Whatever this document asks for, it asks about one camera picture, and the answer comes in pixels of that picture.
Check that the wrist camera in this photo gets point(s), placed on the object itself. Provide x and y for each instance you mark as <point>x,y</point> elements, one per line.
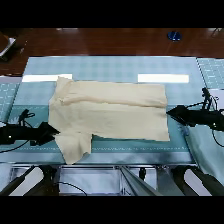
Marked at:
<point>24,117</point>
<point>207,98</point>

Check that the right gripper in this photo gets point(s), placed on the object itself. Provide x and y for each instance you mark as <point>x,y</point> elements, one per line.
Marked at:
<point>185,115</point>

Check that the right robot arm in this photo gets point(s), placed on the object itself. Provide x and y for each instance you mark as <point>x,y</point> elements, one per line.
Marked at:
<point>211,120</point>

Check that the blue round object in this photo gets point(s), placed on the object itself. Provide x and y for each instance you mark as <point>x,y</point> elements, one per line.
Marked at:
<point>174,35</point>

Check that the yellow T-shirt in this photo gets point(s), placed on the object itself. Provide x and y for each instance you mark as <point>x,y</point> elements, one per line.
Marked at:
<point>110,113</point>

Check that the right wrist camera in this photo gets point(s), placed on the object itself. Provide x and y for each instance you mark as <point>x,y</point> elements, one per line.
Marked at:
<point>207,98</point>

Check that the silver frame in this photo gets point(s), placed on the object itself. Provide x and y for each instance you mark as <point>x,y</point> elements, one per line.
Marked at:
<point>140,186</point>

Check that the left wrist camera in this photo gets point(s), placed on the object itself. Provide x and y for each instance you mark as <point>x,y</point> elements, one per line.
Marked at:
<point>24,117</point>

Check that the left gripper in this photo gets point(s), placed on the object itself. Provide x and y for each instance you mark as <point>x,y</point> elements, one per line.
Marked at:
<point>45,133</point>

